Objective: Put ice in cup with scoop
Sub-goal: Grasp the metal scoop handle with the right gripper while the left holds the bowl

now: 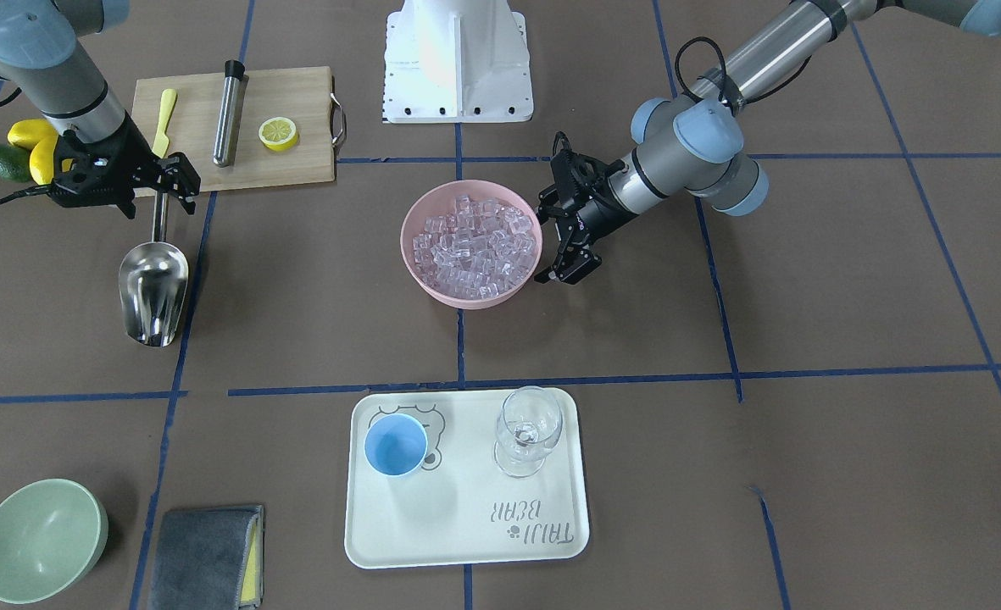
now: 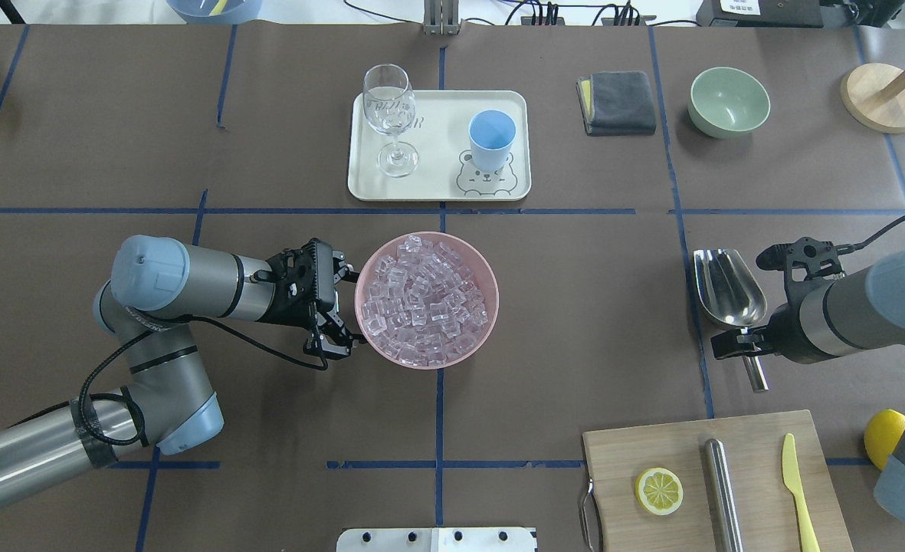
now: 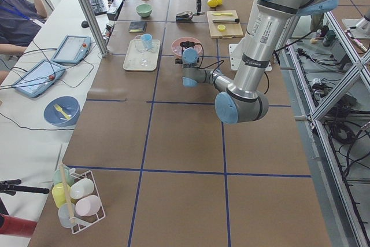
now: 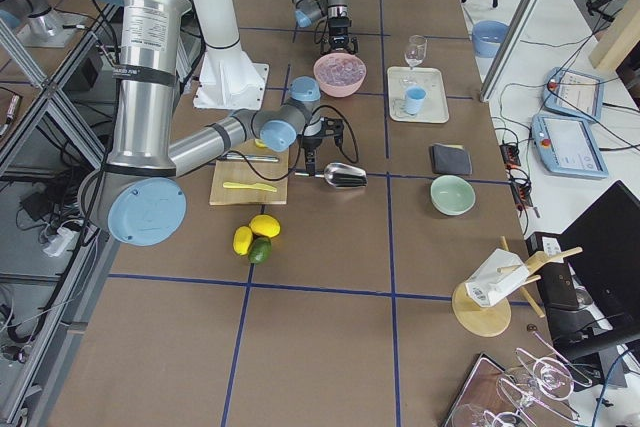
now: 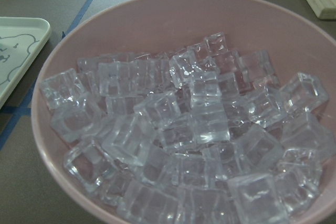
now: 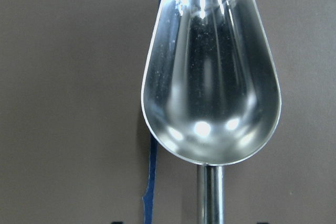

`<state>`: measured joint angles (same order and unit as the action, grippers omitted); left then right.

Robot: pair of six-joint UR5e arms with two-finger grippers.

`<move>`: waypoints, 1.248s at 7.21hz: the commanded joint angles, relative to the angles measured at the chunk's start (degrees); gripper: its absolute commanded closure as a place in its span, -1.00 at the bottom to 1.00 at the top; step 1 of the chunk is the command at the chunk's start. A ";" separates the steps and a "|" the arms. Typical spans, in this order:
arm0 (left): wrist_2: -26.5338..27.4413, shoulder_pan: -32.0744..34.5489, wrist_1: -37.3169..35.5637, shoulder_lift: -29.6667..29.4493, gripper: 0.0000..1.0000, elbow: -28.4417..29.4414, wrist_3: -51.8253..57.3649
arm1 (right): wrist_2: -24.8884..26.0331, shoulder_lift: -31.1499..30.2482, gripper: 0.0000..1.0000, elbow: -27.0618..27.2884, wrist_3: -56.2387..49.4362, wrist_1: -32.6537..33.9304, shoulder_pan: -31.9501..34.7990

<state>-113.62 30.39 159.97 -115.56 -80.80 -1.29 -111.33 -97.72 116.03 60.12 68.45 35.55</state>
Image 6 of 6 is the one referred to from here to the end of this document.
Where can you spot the metal ice scoop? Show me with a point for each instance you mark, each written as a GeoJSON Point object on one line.
{"type": "Point", "coordinates": [210, 93]}

